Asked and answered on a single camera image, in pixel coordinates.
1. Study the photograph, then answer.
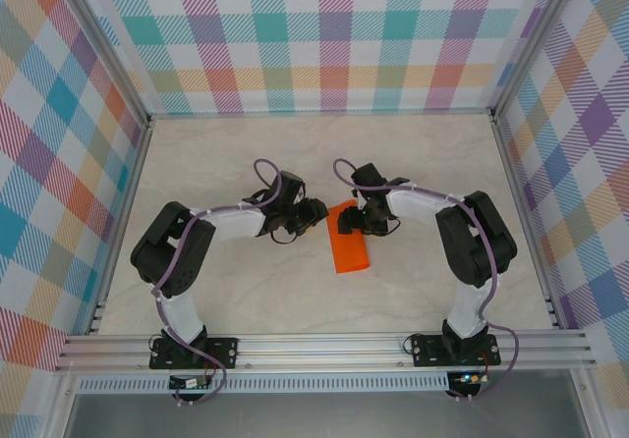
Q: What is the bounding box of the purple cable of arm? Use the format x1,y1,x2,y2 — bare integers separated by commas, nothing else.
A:
150,158,291,408
332,157,521,403

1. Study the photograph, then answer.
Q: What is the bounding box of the grey metal panel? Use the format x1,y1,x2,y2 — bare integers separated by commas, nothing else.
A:
63,392,591,438

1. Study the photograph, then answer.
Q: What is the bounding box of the thin aluminium rear rail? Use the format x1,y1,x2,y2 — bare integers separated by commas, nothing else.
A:
146,107,495,120

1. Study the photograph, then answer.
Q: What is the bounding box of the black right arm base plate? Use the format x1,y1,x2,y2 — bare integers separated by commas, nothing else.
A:
411,332,502,368

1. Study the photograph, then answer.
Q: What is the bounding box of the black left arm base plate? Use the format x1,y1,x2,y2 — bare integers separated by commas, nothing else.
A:
148,335,241,371

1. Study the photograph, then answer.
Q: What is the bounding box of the slotted grey cable duct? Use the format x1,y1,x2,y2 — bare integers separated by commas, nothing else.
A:
77,371,451,394

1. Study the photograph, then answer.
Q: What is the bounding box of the thin black left gripper cable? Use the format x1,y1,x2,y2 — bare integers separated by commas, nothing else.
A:
270,224,302,246

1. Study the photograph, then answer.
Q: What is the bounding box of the small black circuit board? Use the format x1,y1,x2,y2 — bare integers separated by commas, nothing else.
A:
168,376,213,391

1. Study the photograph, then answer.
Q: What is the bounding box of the aluminium side rail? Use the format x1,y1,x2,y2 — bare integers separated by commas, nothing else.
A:
490,113,566,331
84,123,154,336

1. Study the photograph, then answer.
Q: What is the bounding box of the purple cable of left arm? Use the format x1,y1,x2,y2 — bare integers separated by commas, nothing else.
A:
150,158,291,408

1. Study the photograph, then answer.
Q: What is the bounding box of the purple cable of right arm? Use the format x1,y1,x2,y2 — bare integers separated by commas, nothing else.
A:
332,157,521,403

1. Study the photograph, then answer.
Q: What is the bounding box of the long aluminium mounting rail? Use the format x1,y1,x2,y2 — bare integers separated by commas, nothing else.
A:
54,328,599,373

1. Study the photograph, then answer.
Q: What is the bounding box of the slanted aluminium frame post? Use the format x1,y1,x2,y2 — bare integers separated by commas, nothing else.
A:
48,0,151,130
490,0,584,120

